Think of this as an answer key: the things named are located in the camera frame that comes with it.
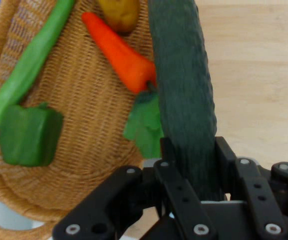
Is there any light green toy chili pepper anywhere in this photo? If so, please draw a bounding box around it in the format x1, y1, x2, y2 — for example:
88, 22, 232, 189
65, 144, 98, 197
0, 0, 76, 141

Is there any orange toy carrot with leaves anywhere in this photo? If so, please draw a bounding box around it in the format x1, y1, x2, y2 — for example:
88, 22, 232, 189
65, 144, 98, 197
81, 11, 165, 160

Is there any woven wicker basket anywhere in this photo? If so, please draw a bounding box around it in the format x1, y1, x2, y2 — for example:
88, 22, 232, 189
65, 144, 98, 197
0, 0, 165, 240

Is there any brown toy potato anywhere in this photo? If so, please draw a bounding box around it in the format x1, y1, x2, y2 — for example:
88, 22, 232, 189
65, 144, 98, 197
97, 0, 140, 35

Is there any dark green toy cucumber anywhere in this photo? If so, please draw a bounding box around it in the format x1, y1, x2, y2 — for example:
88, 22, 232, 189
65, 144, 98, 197
147, 0, 226, 202

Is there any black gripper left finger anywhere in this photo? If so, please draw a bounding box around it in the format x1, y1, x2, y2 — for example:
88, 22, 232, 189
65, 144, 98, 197
52, 136, 218, 240

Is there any green toy bell pepper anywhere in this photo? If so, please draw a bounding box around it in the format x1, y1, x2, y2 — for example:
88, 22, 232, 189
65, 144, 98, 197
0, 102, 65, 168

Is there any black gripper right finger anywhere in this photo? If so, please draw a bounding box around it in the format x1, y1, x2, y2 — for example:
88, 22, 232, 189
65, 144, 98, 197
215, 136, 288, 240

